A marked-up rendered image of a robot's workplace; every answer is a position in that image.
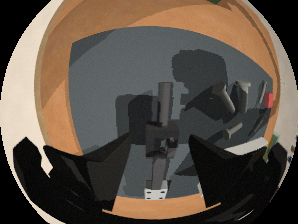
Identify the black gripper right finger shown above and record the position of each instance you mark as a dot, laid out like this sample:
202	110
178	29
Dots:
218	169

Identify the dark grey flat bar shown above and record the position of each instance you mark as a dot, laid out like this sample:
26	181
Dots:
158	169

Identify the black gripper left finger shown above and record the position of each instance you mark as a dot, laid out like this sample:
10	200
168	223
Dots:
100	171

